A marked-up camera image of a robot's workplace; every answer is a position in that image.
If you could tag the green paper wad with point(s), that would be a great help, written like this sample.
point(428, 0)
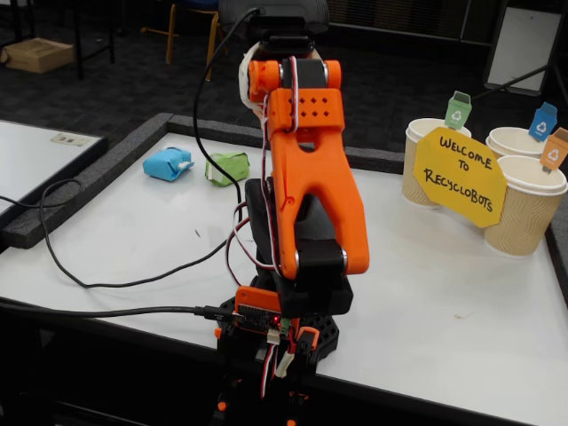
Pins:
point(226, 168)

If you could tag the blue paper wad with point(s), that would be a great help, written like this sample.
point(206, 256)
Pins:
point(164, 165)

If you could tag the orange and black robot arm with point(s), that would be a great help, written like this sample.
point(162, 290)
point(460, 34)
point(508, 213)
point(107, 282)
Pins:
point(319, 186)

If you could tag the orange cased controller board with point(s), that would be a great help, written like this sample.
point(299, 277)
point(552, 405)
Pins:
point(255, 306)

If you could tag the dark grey foam strip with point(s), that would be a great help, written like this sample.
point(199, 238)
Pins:
point(560, 257)
point(377, 155)
point(89, 171)

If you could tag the black orange table clamp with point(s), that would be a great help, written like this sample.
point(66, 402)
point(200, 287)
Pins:
point(306, 341)

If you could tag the cream rippled paper cup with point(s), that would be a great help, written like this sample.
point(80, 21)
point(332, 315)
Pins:
point(415, 182)

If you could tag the white tape wrap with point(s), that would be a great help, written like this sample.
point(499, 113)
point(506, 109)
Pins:
point(245, 80)

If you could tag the yellow handwritten welcome sign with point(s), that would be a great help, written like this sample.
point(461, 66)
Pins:
point(461, 177)

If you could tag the black wrist webcam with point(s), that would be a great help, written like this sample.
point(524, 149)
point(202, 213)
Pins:
point(284, 29)

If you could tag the green recycling bin label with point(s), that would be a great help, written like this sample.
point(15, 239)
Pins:
point(457, 113)

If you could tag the small paper sticker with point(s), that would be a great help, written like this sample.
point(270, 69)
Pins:
point(71, 139)

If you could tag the kraft rippled paper cup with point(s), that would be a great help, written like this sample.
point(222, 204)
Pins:
point(526, 222)
point(510, 142)

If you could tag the blue recycling bin label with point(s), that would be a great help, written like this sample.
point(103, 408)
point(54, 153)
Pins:
point(542, 124)

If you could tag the orange recycling bin label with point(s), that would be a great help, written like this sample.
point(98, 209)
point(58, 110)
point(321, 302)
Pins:
point(555, 153)

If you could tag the cardboard box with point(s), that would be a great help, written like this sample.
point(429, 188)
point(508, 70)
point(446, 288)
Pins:
point(37, 55)

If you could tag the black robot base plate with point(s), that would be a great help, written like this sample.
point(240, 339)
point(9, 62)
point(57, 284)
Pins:
point(326, 330)

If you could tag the whiteboard with black frame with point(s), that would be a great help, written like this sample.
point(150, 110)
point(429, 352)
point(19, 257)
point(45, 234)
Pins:
point(31, 155)

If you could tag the black metal desk frame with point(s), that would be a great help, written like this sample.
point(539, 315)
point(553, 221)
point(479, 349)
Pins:
point(79, 44)

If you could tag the white panel black frame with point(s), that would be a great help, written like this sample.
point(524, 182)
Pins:
point(523, 44)

